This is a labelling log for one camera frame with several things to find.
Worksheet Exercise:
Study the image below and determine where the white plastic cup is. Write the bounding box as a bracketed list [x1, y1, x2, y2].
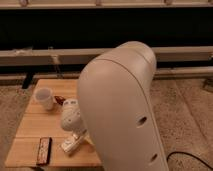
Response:
[34, 88, 54, 110]

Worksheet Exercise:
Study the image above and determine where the wooden table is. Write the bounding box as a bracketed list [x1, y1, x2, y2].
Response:
[4, 78, 103, 168]

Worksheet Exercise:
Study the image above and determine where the black cable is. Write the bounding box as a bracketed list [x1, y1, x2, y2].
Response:
[166, 151, 213, 171]

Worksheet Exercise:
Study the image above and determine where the white plastic bottle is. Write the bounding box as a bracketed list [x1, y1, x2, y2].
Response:
[61, 135, 84, 154]

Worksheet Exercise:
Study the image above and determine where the red-brown small object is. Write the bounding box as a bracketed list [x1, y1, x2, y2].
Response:
[54, 96, 66, 105]

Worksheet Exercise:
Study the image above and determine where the long wooden bench rail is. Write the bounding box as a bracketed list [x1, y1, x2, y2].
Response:
[0, 46, 213, 66]

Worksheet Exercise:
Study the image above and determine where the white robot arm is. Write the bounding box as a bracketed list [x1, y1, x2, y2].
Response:
[61, 41, 169, 171]

